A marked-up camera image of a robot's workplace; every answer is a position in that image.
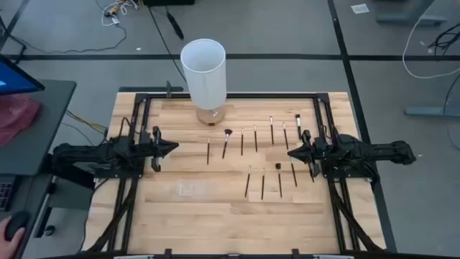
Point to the black table clamp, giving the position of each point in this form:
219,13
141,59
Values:
295,253
167,253

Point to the computer keyboard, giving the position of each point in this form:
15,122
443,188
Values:
4,194

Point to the pink cloth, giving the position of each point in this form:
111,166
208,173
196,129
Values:
14,115

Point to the black computer mouse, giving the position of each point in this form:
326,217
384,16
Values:
16,223

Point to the dark-head makeup brush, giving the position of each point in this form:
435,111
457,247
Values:
279,180

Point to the clear acrylic brush holder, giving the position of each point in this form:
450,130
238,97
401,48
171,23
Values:
196,189

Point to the white shade wooden base lamp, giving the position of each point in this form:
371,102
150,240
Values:
205,72

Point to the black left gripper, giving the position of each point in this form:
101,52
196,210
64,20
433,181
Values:
156,144

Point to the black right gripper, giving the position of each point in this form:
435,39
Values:
316,151

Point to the black box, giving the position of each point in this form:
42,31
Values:
169,2

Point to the computer monitor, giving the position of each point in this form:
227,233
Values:
14,77

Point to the black desk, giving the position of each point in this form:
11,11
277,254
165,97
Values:
43,126

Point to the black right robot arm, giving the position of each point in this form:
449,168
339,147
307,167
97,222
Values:
377,151

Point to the person's hand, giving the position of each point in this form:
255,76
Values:
9,246

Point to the black fan makeup brush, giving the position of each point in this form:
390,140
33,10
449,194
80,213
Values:
225,144

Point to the black stick-shaped device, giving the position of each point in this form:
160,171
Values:
175,25

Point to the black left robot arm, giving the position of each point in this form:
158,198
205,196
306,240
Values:
90,154

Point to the white paper sheet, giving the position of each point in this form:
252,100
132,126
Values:
360,8

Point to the black desk leg frame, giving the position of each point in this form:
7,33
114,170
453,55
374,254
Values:
45,205

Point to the gray desk foot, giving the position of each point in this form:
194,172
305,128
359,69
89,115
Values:
409,19
431,111

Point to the black bar behind table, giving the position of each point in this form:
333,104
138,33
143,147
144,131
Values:
151,88

